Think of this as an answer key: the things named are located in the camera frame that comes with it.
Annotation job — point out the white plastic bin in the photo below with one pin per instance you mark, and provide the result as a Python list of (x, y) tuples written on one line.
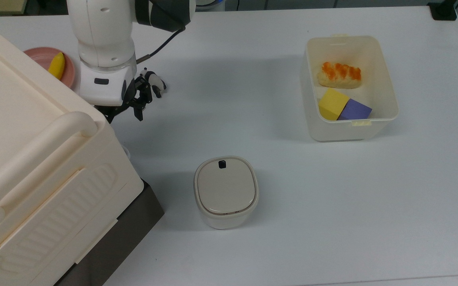
[(348, 133)]

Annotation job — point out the panda toy figure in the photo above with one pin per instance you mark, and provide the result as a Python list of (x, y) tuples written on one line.
[(157, 82)]

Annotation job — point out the toy bread with orange topping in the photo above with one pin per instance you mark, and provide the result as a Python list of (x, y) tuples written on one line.
[(338, 77)]

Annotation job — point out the yellow toy banana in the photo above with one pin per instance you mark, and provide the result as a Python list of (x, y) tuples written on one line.
[(57, 65)]

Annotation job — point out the yellow foam block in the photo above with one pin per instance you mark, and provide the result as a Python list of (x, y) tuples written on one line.
[(332, 103)]

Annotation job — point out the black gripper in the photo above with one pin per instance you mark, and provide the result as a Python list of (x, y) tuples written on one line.
[(137, 91)]

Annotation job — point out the purple foam block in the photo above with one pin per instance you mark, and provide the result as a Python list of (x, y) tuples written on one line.
[(356, 109)]

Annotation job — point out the pink plate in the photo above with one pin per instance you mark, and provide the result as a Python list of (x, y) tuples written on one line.
[(40, 57)]

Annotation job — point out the cream lidded trash can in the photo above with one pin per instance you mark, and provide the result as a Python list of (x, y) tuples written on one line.
[(225, 190)]

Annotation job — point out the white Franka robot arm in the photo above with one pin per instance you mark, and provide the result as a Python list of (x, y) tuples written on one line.
[(101, 31)]

